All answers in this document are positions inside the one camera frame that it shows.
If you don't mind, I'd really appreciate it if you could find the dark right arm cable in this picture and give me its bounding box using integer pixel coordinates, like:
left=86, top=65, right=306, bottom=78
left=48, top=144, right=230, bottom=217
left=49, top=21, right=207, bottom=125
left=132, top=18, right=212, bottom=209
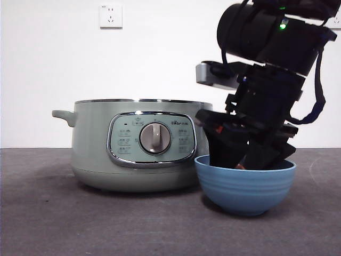
left=286, top=47, right=327, bottom=125

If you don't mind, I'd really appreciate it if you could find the pale green electric steamer pot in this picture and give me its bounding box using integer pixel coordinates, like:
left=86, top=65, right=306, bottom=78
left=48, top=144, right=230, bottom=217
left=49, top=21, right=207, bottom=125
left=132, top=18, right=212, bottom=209
left=52, top=98, right=214, bottom=193

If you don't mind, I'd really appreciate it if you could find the white wall socket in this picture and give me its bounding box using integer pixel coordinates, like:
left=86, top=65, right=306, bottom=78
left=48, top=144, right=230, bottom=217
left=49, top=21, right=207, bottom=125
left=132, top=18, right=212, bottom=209
left=100, top=4, right=123, bottom=29
left=327, top=16, right=341, bottom=29

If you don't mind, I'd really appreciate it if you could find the blue ribbed bowl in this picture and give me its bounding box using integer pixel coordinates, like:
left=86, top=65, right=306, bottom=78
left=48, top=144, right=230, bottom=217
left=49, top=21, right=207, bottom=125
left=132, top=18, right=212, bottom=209
left=194, top=155, right=297, bottom=217

